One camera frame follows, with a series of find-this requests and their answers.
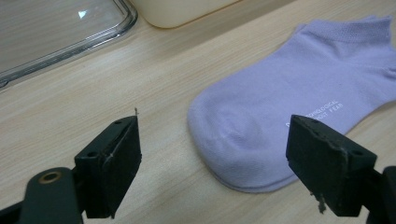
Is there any purple ankle sock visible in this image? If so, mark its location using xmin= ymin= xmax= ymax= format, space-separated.
xmin=186 ymin=15 xmax=396 ymax=194

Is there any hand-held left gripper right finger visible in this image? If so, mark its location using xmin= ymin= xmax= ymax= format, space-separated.
xmin=285 ymin=114 xmax=378 ymax=217

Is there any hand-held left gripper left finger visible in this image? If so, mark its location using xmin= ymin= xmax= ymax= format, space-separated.
xmin=74 ymin=115 xmax=143 ymax=219

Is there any cream divided storage box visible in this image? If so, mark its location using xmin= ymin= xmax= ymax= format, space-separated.
xmin=130 ymin=0 xmax=242 ymax=30

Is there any clear plastic lid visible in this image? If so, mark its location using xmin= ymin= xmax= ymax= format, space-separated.
xmin=0 ymin=0 xmax=139 ymax=90

